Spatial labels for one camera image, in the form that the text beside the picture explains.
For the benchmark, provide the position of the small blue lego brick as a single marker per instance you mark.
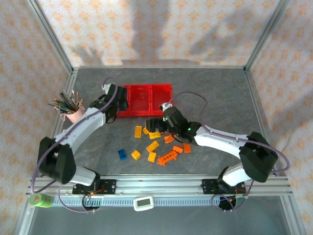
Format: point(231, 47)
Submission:
point(122, 154)
point(125, 94)

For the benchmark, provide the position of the small yellow lego brick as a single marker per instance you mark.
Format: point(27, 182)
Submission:
point(136, 155)
point(145, 131)

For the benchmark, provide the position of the long yellow lego brick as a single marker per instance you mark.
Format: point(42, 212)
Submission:
point(138, 132)

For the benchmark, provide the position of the orange arch lego piece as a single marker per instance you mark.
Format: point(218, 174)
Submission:
point(168, 139)

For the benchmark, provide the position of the long orange holed lego beam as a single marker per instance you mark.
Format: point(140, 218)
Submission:
point(167, 157)

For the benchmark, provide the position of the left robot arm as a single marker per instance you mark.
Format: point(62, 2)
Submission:
point(83, 124)

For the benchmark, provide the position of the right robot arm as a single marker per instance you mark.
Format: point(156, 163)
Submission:
point(220, 140)

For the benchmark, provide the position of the pink cup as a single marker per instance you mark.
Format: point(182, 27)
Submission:
point(74, 115)

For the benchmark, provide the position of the bunch of coloured pencils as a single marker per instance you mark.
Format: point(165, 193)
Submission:
point(66, 102)

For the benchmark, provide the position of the white digital timer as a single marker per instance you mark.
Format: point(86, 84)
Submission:
point(143, 202)

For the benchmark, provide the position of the green tape roll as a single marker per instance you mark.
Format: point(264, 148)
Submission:
point(40, 200)

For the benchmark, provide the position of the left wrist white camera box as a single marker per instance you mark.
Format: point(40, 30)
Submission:
point(105, 86)

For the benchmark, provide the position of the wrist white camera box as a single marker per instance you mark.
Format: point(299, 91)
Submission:
point(164, 107)
point(105, 86)

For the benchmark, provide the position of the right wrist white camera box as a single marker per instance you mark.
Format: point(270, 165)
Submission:
point(164, 107)

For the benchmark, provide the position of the aluminium frame rail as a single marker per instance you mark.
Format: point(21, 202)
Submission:
point(252, 90)
point(70, 84)
point(159, 67)

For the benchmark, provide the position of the wide aluminium base rail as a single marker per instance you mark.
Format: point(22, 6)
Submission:
point(159, 186)

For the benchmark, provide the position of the aluminium frame post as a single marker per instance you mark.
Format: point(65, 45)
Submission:
point(52, 39)
point(265, 36)

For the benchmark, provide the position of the aluminium frame leg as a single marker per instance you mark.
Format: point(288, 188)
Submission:
point(23, 220)
point(292, 215)

